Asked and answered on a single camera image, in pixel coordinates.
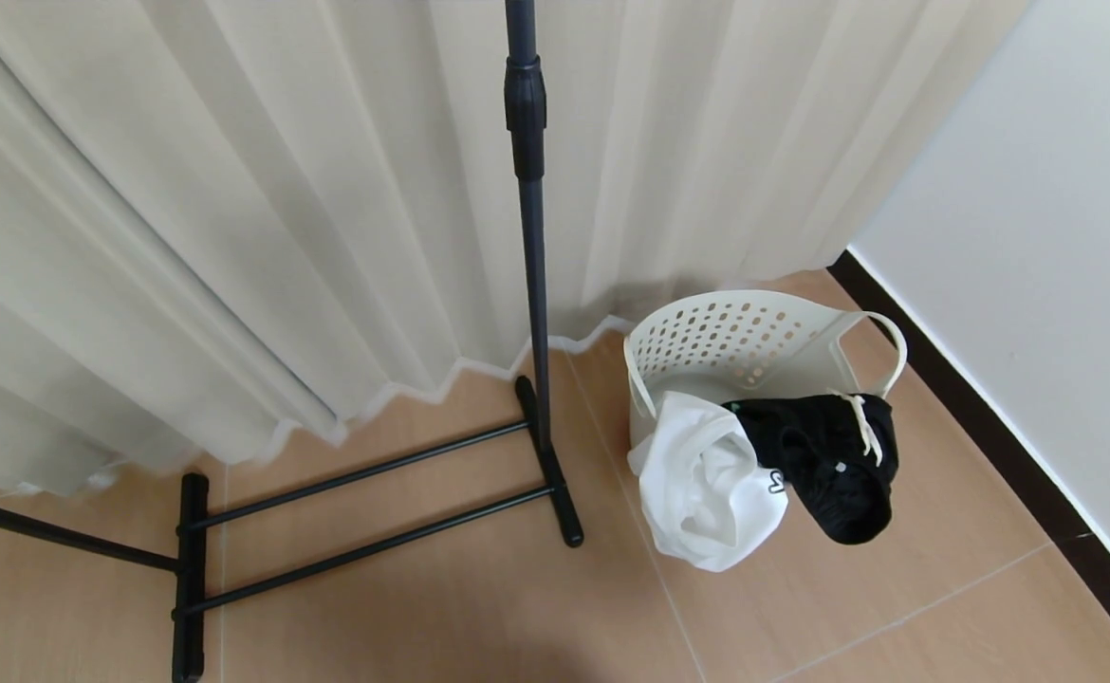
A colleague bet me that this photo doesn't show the white printed t-shirt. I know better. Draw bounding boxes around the white printed t-shirt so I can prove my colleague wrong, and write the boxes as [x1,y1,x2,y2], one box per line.
[627,391,791,573]

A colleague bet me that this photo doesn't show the black clothes rack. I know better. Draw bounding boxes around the black clothes rack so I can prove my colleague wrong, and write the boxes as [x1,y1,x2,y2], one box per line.
[0,0,586,683]

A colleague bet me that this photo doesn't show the white laundry basket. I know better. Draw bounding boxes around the white laundry basket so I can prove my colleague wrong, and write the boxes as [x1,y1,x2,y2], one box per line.
[623,289,909,452]

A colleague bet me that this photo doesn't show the black garment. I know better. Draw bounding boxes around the black garment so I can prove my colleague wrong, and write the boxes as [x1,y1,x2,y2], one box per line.
[724,391,899,546]

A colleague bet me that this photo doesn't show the beige curtain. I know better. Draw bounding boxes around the beige curtain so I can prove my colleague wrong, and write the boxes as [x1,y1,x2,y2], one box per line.
[0,0,1030,499]

